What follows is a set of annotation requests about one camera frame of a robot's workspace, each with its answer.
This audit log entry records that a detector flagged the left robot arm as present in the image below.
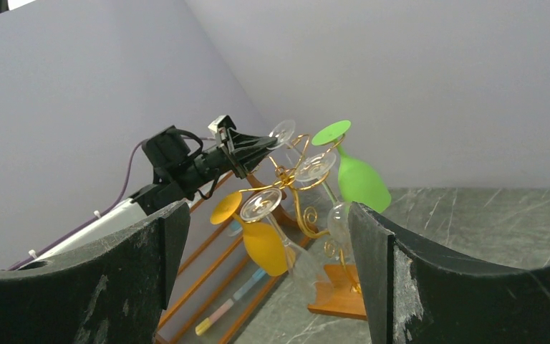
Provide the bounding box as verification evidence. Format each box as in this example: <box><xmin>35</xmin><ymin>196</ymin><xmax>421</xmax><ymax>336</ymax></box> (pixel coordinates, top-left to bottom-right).
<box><xmin>11</xmin><ymin>116</ymin><xmax>279</xmax><ymax>270</ymax></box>

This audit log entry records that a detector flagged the gold wire wine glass rack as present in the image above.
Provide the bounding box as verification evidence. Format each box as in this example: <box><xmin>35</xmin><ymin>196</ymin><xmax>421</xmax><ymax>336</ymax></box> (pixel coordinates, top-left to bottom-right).
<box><xmin>247</xmin><ymin>150</ymin><xmax>367</xmax><ymax>320</ymax></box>

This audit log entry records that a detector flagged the clear wine glass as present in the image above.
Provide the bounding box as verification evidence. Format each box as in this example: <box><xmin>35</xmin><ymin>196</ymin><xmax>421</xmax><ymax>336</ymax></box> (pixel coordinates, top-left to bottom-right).
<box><xmin>294</xmin><ymin>152</ymin><xmax>354</xmax><ymax>264</ymax></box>

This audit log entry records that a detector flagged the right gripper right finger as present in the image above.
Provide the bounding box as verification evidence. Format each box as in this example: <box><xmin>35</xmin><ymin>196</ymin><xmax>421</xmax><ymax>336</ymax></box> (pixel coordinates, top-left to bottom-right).
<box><xmin>348</xmin><ymin>203</ymin><xmax>550</xmax><ymax>343</ymax></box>

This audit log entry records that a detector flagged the orange plastic wine glass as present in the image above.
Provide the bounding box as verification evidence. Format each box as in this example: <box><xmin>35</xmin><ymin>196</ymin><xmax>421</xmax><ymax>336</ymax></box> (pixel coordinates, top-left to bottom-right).
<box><xmin>210</xmin><ymin>188</ymin><xmax>288</xmax><ymax>277</ymax></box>

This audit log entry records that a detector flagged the wooden dish drying rack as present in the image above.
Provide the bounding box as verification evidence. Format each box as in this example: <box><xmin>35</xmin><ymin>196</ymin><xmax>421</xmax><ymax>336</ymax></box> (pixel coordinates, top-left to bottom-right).
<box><xmin>156</xmin><ymin>176</ymin><xmax>315</xmax><ymax>343</ymax></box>

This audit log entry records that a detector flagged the green plastic wine glass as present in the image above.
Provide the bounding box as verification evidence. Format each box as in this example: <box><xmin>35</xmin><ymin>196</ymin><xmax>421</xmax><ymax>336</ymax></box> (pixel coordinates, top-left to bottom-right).
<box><xmin>312</xmin><ymin>120</ymin><xmax>392</xmax><ymax>213</ymax></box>

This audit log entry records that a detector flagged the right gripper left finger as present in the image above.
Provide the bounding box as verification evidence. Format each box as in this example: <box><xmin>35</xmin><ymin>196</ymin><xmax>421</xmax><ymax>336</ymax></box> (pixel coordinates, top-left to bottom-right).
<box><xmin>0</xmin><ymin>201</ymin><xmax>190</xmax><ymax>343</ymax></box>

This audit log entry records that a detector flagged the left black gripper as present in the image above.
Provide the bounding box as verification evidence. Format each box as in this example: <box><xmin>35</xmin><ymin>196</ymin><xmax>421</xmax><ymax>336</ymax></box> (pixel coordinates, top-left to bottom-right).
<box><xmin>216</xmin><ymin>125</ymin><xmax>277</xmax><ymax>179</ymax></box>

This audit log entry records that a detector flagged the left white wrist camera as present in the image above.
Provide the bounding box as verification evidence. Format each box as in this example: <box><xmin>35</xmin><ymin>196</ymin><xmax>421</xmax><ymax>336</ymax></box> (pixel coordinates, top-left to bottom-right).
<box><xmin>208</xmin><ymin>115</ymin><xmax>236</xmax><ymax>140</ymax></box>

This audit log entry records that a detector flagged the clear champagne flute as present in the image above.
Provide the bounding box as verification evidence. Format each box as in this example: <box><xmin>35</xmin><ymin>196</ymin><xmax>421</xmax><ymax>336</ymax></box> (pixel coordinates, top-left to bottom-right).
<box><xmin>239</xmin><ymin>188</ymin><xmax>333</xmax><ymax>307</ymax></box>

